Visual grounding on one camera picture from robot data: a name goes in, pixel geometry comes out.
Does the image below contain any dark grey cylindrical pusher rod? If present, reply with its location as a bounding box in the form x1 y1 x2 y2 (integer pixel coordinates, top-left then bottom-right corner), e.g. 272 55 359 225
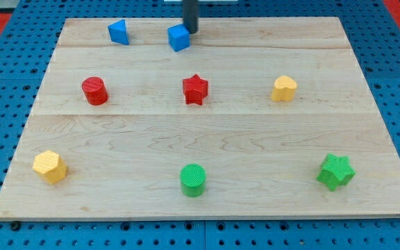
182 0 199 34

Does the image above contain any blue cube block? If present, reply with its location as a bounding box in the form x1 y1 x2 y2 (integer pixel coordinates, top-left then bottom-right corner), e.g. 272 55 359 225
167 24 190 51

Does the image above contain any red star block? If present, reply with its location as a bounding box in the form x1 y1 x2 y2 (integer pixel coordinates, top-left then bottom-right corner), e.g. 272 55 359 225
182 74 208 106

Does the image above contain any green star block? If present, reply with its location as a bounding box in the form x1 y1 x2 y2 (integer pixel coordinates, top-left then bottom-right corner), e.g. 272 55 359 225
317 153 356 192

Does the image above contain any blue triangular prism block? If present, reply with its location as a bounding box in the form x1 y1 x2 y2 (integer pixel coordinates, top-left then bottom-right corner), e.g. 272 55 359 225
108 19 129 45

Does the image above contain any yellow heart block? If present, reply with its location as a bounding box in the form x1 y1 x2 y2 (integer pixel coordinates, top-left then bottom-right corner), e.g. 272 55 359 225
271 76 297 101

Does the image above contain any red cylinder block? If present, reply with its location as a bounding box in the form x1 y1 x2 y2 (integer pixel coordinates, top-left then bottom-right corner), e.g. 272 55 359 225
81 76 109 106

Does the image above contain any light wooden board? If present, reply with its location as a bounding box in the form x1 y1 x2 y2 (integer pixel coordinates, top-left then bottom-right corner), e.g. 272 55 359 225
0 17 400 222

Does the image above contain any green cylinder block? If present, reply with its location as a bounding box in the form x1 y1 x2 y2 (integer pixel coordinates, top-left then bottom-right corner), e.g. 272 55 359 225
180 164 206 197

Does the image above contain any yellow hexagon block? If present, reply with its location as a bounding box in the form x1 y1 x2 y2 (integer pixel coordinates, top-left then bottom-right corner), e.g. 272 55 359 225
32 150 67 184

